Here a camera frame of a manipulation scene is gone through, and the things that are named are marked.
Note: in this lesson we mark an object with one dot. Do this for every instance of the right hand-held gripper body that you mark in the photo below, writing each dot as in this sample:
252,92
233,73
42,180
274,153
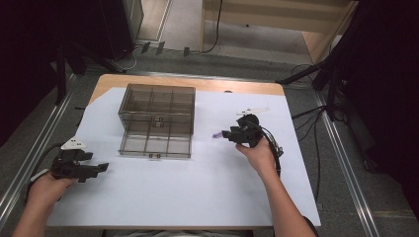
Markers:
248,130

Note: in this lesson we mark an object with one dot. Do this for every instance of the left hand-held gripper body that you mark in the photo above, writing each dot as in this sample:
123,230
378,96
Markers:
67,168

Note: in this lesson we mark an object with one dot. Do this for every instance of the small purple object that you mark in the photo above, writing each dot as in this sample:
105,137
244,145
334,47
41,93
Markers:
217,135

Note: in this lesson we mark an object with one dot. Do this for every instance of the clear grey compartment drawer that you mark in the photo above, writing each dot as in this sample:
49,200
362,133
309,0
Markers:
154,144

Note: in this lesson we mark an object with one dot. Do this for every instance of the person's right hand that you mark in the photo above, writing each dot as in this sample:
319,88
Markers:
260,156

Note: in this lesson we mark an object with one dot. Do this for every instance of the person's left hand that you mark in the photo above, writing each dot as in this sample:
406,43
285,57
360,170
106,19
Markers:
46,191

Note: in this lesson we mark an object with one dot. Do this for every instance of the small black object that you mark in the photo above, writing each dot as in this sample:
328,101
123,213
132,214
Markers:
228,91

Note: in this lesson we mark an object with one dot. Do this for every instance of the wooden table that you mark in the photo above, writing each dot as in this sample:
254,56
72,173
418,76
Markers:
210,84

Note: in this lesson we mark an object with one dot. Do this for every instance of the white paper sheet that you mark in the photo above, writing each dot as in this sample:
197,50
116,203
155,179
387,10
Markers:
184,191

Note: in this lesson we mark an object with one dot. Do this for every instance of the clear grey storage box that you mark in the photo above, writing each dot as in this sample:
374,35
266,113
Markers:
158,100

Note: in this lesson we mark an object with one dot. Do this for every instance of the black metal stand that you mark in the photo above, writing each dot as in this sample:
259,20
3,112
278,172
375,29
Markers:
332,82
61,75

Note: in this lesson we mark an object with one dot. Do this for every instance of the light wooden furniture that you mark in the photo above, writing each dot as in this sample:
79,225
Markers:
316,36

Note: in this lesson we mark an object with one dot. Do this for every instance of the metal floor rail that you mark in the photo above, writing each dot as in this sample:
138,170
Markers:
346,171
33,148

